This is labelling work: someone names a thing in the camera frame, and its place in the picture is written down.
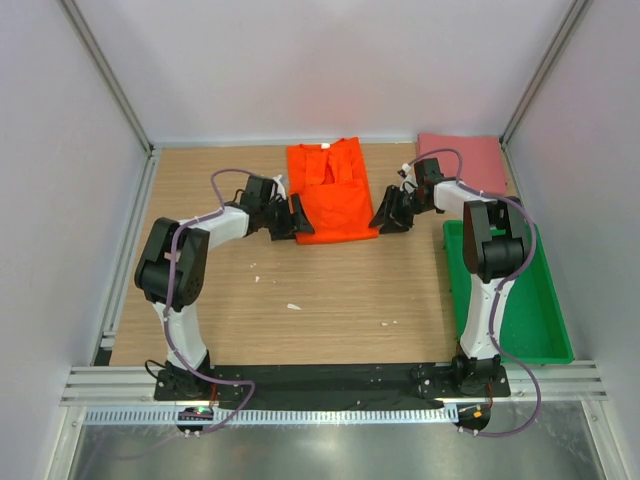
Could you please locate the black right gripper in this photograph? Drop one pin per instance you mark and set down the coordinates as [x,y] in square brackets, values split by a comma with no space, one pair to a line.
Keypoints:
[387,215]

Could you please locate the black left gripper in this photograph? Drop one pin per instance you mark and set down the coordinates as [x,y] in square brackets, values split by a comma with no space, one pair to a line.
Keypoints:
[293,223]

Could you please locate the orange t shirt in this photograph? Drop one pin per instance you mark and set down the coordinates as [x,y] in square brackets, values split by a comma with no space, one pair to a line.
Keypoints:
[331,181]

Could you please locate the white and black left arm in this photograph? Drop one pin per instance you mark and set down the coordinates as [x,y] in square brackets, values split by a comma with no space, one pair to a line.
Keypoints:
[171,270]

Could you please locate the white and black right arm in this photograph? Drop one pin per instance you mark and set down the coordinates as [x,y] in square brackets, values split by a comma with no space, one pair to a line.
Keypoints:
[499,243]

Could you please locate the folded pink t shirt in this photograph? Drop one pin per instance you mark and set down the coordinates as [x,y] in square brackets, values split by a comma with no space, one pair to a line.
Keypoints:
[483,166]

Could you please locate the green plastic tray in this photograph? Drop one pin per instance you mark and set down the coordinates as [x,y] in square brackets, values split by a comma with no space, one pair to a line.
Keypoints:
[533,328]

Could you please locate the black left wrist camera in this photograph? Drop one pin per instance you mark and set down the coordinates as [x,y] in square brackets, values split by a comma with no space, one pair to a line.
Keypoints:
[258,191]

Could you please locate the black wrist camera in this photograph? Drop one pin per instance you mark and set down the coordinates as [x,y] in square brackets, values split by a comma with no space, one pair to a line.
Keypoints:
[258,191]
[427,172]

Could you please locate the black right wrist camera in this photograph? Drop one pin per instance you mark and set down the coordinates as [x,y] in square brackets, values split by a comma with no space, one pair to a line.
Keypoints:
[427,172]

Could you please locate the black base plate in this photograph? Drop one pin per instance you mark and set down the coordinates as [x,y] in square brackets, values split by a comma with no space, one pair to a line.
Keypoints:
[341,387]

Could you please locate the aluminium front frame rail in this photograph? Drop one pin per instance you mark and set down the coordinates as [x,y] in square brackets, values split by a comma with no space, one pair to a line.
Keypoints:
[579,380]

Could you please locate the white slotted cable duct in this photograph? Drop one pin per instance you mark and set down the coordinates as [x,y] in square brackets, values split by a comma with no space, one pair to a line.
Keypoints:
[200,416]

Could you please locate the left aluminium corner post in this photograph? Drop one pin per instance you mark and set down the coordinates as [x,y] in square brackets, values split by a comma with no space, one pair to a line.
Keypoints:
[83,30]

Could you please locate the aluminium corner post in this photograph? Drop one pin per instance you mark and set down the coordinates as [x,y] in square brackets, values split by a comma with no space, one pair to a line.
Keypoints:
[561,38]
[83,30]

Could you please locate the right aluminium corner post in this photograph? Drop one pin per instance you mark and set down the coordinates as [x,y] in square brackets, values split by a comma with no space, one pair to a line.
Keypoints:
[561,38]

